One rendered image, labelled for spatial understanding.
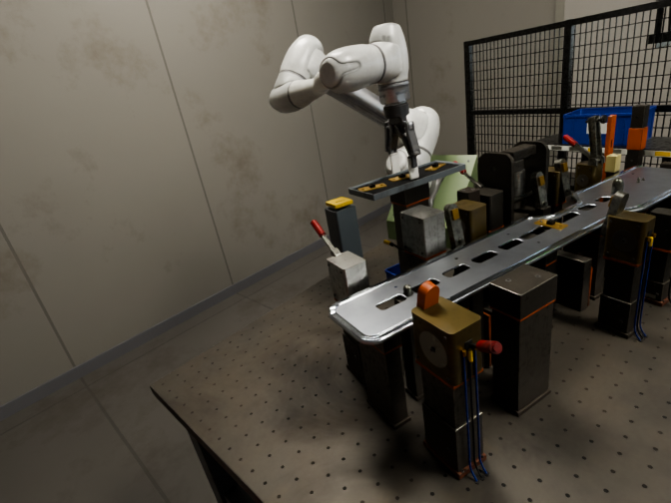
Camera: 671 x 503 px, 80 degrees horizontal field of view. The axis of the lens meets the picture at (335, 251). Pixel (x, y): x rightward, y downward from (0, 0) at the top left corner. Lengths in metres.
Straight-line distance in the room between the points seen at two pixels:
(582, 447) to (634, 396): 0.21
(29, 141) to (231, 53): 1.46
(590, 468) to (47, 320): 2.77
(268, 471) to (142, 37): 2.67
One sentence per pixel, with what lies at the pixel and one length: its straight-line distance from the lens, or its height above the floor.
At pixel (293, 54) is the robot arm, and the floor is 1.59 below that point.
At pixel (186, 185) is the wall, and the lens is 3.12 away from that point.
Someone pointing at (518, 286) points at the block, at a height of 1.03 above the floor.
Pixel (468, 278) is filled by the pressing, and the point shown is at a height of 1.00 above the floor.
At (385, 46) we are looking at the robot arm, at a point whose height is 1.54.
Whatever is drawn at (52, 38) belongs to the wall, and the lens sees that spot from 2.95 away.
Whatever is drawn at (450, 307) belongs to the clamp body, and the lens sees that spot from 0.79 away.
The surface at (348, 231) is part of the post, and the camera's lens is 1.17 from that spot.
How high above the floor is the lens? 1.49
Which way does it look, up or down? 23 degrees down
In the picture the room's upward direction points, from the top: 10 degrees counter-clockwise
